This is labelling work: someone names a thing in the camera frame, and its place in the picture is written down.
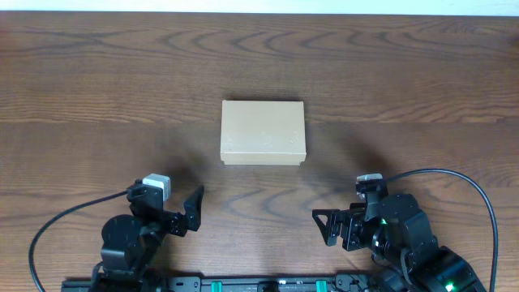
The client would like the cardboard box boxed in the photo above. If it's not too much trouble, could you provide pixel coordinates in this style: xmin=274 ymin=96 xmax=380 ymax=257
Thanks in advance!
xmin=220 ymin=101 xmax=307 ymax=165

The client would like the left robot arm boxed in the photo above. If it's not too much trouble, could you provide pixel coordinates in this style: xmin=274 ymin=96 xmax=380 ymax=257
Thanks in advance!
xmin=89 ymin=180 xmax=204 ymax=292

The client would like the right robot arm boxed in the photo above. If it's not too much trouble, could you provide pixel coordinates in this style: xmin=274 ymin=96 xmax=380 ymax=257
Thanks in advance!
xmin=312 ymin=174 xmax=485 ymax=292

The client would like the left black cable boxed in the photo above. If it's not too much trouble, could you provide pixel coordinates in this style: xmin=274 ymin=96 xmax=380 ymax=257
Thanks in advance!
xmin=28 ymin=190 xmax=130 ymax=292

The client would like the black cable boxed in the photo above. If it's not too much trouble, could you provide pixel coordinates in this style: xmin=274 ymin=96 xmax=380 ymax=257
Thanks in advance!
xmin=28 ymin=190 xmax=130 ymax=292
xmin=384 ymin=168 xmax=500 ymax=292

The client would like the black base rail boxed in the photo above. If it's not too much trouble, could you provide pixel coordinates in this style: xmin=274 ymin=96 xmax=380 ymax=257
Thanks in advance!
xmin=60 ymin=275 xmax=382 ymax=292

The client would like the right black cable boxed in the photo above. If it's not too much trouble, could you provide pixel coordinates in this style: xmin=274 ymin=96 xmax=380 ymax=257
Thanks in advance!
xmin=384 ymin=168 xmax=500 ymax=292

